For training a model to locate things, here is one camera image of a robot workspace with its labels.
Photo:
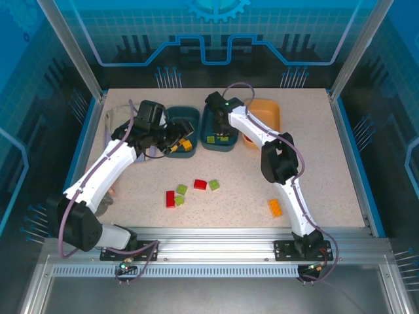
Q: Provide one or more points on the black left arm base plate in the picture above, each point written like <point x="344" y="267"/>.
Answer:
<point x="147" y="252"/>

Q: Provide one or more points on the long red lego brick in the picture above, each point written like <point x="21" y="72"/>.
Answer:
<point x="170" y="199"/>

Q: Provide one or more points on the teal plastic container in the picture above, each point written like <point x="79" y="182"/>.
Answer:
<point x="206" y="127"/>
<point x="188" y="114"/>

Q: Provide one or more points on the small red lego brick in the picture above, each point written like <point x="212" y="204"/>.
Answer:
<point x="200" y="184"/>

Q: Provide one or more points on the blue table side trim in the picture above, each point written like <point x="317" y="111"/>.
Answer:
<point x="359" y="163"/>
<point x="87" y="131"/>

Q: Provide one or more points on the orange round bowl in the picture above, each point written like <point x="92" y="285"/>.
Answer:
<point x="113" y="190"/>

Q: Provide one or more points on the blue printed gear panel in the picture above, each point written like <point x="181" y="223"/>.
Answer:
<point x="212" y="32"/>

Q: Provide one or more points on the aluminium frame post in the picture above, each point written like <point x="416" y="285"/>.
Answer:
<point x="74" y="49"/>
<point x="359" y="49"/>

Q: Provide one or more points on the lilac place mat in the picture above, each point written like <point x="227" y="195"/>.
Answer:
<point x="141" y="159"/>

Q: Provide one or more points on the long green lego brick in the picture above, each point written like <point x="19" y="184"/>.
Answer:
<point x="179" y="201"/>

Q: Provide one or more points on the long orange-yellow lego brick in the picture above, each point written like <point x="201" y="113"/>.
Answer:
<point x="275" y="207"/>

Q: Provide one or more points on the blue printed side panel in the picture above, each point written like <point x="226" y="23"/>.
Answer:
<point x="393" y="98"/>
<point x="26" y="98"/>

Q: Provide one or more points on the small green lego brick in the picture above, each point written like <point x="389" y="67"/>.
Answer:
<point x="214" y="185"/>
<point x="182" y="189"/>

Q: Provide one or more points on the yellow lego brick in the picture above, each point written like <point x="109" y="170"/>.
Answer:
<point x="187" y="146"/>

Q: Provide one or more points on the aluminium table rail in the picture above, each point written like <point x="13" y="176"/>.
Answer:
<point x="212" y="245"/>

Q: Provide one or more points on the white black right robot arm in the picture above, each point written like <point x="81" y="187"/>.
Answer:
<point x="245" y="128"/>

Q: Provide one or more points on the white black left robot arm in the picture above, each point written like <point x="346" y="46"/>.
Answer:
<point x="104" y="167"/>

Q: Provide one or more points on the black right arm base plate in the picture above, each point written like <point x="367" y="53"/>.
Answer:
<point x="284" y="252"/>

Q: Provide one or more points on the orange plastic container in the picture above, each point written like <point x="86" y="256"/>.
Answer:
<point x="268" y="114"/>

